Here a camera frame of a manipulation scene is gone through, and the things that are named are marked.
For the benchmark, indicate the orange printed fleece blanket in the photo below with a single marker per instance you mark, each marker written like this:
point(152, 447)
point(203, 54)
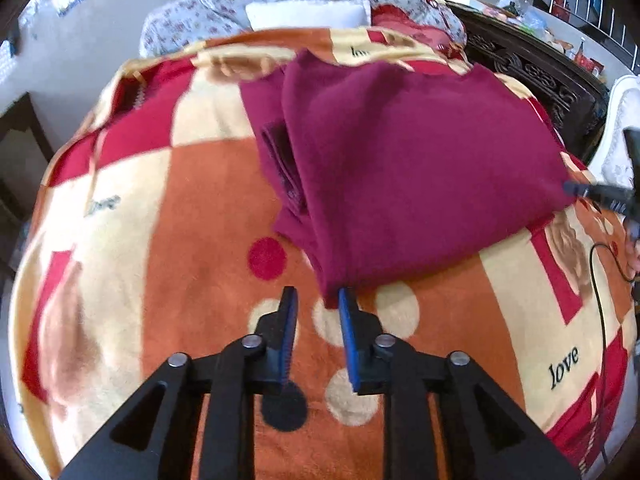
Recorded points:
point(175, 210)

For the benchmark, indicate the red embroidered pillow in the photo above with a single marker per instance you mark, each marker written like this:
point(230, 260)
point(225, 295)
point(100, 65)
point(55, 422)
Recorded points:
point(400, 17)

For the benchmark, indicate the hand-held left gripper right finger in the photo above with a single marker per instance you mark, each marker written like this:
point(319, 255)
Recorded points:
point(347, 340)

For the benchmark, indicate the dark wooden cabinet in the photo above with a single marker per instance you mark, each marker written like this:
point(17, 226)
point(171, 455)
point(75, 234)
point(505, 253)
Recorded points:
point(20, 160)

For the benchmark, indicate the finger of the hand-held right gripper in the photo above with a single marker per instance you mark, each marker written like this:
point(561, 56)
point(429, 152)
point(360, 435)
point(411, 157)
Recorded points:
point(595, 190)

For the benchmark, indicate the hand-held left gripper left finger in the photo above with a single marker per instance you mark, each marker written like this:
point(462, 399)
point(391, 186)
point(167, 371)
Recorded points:
point(288, 340)

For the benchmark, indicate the metal railing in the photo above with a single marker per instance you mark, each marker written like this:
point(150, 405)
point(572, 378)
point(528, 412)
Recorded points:
point(595, 10)

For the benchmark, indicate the maroon knit garment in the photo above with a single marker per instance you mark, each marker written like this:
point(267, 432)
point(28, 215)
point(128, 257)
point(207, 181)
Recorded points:
point(400, 160)

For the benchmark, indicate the white pillow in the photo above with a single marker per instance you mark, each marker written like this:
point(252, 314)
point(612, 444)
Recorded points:
point(300, 14)

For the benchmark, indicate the white upholstered chair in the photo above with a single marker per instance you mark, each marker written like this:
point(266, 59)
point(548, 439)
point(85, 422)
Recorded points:
point(620, 120)

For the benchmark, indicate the dark carved wooden headboard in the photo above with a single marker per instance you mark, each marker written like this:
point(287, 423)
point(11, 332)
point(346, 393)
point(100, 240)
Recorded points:
point(525, 65)

